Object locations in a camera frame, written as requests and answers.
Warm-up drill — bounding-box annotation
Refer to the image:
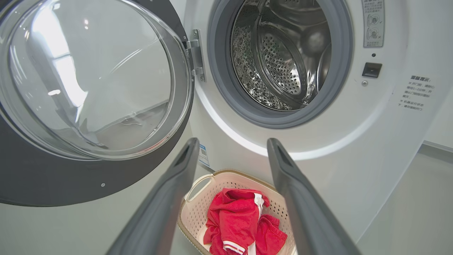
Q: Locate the cream perforated laundry basket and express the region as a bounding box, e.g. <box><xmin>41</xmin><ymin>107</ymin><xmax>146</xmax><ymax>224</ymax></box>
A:
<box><xmin>177</xmin><ymin>169</ymin><xmax>298</xmax><ymax>255</ymax></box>

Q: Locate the blue energy label sticker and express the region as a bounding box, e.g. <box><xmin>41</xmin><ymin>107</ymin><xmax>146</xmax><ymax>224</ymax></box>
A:
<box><xmin>198</xmin><ymin>143</ymin><xmax>211</xmax><ymax>167</ymax></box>

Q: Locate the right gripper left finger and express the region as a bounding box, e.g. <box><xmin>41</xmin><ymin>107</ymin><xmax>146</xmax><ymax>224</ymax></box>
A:
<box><xmin>106</xmin><ymin>137</ymin><xmax>201</xmax><ymax>255</ymax></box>

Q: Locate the red garment with care tag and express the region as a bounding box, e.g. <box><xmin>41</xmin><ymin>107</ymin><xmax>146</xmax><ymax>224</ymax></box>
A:
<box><xmin>203</xmin><ymin>188</ymin><xmax>270</xmax><ymax>255</ymax></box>

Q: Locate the grey warning sticker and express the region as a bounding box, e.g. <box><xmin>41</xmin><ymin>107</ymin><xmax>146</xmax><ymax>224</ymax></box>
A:
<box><xmin>362</xmin><ymin>0</ymin><xmax>385</xmax><ymax>49</ymax></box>

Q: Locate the black round glass washer door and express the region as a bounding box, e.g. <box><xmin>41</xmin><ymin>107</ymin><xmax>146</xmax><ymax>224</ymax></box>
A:
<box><xmin>0</xmin><ymin>0</ymin><xmax>195</xmax><ymax>207</ymax></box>

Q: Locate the silver door hinge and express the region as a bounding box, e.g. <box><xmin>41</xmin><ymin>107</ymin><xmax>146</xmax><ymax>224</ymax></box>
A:
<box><xmin>183</xmin><ymin>29</ymin><xmax>206</xmax><ymax>83</ymax></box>

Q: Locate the white front-load washing machine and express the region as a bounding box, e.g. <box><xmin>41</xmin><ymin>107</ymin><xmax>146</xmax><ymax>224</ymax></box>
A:
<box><xmin>169</xmin><ymin>0</ymin><xmax>453</xmax><ymax>245</ymax></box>

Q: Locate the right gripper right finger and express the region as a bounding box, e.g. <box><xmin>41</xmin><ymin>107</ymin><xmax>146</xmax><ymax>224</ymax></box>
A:
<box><xmin>267</xmin><ymin>138</ymin><xmax>362</xmax><ymax>255</ymax></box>

